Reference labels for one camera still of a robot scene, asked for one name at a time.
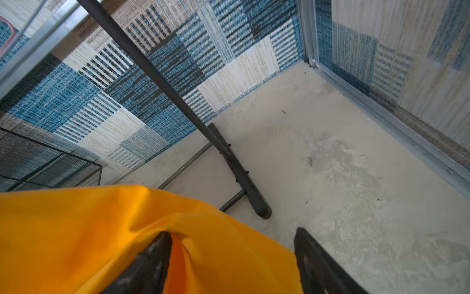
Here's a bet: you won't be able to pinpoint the black wire shoe shelf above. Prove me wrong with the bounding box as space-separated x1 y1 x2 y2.
1 128 103 192

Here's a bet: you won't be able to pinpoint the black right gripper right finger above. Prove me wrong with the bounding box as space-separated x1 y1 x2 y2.
294 227 367 294

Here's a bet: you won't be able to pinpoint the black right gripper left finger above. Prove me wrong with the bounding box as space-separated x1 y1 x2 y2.
102 232 172 294

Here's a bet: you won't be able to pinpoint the pink wire hanger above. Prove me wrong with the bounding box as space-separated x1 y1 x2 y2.
0 16 17 56

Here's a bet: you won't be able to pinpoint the black clothes rack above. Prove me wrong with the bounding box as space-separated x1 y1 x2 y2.
78 1 272 219

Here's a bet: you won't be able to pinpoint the orange shorts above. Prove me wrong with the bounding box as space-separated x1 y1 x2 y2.
1 185 302 294

